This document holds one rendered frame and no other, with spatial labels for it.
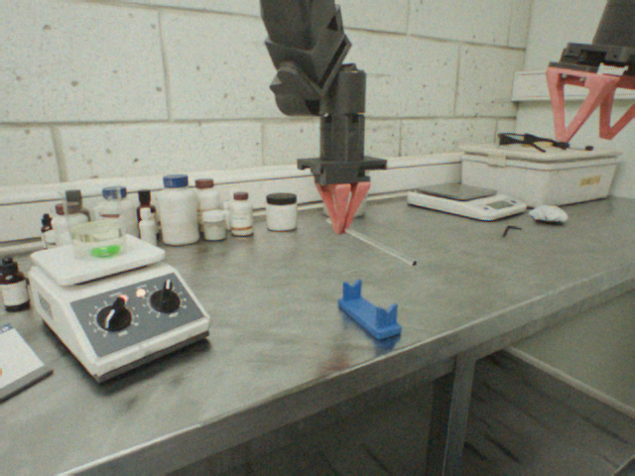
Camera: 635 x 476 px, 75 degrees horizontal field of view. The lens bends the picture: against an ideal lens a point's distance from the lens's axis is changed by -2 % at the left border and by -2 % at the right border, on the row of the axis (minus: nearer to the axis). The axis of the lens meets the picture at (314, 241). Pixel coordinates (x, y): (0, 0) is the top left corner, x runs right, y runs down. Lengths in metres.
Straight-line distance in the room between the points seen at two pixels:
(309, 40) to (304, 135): 0.69
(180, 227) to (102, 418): 0.48
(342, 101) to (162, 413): 0.38
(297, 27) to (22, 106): 0.65
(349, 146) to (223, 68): 0.57
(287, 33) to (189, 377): 0.35
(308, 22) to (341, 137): 0.15
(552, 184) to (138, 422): 1.10
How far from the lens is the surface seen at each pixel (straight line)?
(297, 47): 0.46
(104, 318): 0.46
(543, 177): 1.23
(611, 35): 0.57
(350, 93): 0.52
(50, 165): 0.98
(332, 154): 0.52
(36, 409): 0.46
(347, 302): 0.55
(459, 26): 1.49
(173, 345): 0.49
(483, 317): 0.58
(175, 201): 0.83
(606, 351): 1.72
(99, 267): 0.51
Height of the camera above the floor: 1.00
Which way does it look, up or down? 18 degrees down
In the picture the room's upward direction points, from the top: straight up
